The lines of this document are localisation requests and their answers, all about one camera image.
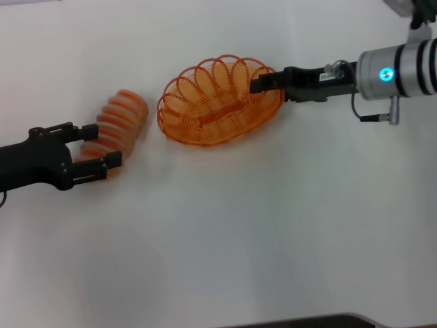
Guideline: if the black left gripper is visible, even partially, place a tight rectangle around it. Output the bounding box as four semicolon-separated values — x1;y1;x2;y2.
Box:
0;121;123;192

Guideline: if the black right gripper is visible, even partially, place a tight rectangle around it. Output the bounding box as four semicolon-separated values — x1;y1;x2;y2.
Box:
249;61;360;104

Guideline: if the orange white striped bread roll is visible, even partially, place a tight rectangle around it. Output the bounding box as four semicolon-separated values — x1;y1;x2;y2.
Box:
75;89;150;176

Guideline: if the orange wire basket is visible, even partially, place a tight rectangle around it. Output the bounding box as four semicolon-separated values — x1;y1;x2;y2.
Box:
156;54;286;148

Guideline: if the dark robot torso edge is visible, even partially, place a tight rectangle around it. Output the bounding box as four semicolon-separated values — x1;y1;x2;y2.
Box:
218;312;380;328

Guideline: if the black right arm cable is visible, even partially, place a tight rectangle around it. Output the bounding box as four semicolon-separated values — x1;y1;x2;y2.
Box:
351;92;402;126

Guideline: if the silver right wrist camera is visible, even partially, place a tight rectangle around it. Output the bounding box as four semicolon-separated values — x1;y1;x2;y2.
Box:
382;0;437;44

